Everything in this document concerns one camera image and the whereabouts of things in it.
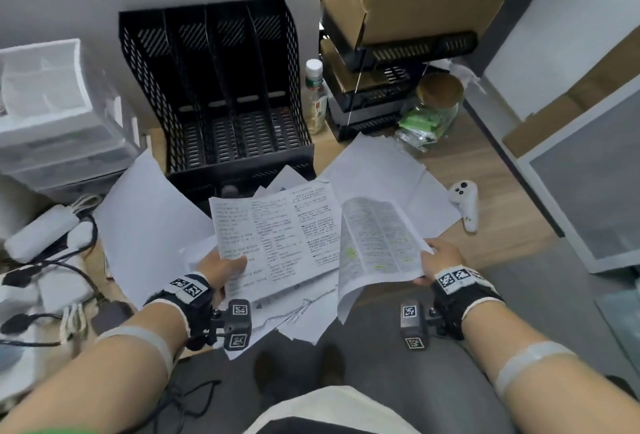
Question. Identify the person's left hand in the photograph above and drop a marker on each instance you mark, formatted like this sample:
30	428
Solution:
215	273

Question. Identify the person's right hand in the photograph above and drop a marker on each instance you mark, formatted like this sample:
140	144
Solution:
445	261

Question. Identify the white papers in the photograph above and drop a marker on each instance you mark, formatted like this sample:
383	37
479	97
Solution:
375	173

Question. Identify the black mesh file organizer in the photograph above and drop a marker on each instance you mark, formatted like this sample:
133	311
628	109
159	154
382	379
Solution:
200	98

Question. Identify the person's left forearm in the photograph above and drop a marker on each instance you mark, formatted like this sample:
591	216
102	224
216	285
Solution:
90	383

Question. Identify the person's right forearm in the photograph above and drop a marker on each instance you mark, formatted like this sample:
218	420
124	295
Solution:
550	378

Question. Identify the black marker wristband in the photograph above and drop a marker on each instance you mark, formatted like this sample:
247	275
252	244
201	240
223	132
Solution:
465	293
190	288

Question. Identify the white handheld controller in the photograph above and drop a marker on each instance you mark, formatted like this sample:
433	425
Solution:
465	198

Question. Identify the wooden table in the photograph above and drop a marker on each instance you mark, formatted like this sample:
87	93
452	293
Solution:
500	208

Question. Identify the brown shoe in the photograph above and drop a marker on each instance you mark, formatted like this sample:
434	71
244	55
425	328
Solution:
332	366
270	371

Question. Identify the glass jar with cork lid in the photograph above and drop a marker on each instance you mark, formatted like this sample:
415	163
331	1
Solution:
430	118

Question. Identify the white framed panel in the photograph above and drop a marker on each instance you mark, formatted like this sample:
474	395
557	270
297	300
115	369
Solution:
590	188

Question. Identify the white shirt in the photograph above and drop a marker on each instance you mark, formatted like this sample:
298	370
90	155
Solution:
325	408

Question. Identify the black letter trays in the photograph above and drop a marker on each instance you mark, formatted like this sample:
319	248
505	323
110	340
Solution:
370	98

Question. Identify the light blue plastic bag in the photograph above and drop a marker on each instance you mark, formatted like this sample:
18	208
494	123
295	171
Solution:
622	316

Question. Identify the white power strip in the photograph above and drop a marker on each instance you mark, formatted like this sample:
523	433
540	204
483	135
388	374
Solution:
20	298

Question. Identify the clear bottle white cap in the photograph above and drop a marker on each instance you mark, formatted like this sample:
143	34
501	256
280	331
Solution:
316	103

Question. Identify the white drawer organiser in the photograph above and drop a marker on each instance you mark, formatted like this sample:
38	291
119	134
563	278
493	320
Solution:
60	123

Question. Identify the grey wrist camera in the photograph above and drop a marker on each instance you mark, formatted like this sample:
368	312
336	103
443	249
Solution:
237	323
414	323

